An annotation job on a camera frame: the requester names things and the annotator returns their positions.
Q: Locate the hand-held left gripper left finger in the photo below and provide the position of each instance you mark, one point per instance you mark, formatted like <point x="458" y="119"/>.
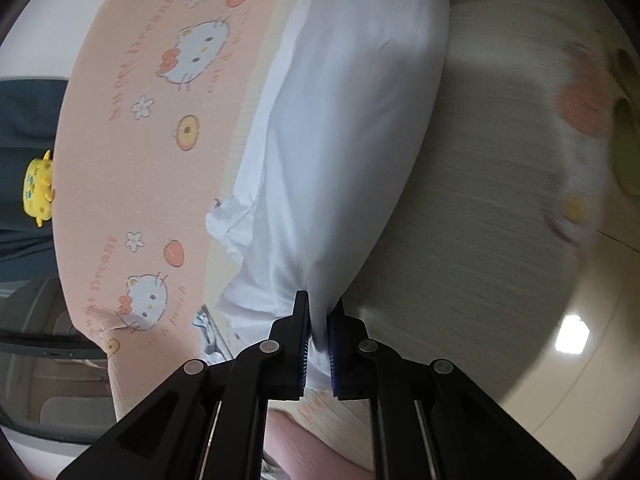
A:
<point x="301" y="360"/>

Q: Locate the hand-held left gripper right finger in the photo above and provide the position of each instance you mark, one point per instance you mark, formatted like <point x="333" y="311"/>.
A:
<point x="334" y="355"/>

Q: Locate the white t-shirt with navy trim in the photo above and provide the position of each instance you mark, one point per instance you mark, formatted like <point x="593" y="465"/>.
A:
<point x="345" y="135"/>

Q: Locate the light blue printed pajama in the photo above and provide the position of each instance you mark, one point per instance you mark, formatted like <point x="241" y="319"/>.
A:
<point x="212" y="332"/>

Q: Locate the pink cat printed blanket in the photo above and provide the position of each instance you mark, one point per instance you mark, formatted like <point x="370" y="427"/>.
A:
<point x="150" y="185"/>

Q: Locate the glass sliding door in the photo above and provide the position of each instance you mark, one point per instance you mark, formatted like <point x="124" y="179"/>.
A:
<point x="50" y="360"/>

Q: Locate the yellow plush toy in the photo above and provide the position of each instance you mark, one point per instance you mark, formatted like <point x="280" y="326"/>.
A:
<point x="39" y="187"/>

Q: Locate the dark curtain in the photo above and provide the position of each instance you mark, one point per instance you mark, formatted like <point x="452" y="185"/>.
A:
<point x="27" y="125"/>

